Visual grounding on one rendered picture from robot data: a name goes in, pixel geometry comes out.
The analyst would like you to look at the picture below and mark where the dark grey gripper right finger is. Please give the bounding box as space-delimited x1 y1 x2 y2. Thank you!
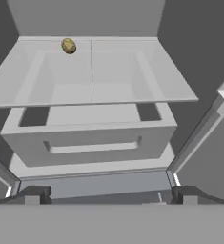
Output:
170 185 224 205

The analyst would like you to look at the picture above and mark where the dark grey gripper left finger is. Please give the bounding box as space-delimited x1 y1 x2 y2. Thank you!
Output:
0 185 52 205

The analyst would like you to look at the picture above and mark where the white fridge drawer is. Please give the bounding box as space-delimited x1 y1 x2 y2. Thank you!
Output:
0 102 178 169

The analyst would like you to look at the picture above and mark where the glass fridge shelf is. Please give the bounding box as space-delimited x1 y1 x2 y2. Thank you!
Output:
0 35 199 109

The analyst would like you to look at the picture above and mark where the grey fridge body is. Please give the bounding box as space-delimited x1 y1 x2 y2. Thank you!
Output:
0 0 224 204

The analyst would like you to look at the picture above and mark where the brown yellow round food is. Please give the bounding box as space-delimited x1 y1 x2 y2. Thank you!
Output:
61 37 77 55

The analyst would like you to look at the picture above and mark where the white drawer handle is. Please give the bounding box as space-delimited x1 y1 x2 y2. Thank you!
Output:
42 136 143 155

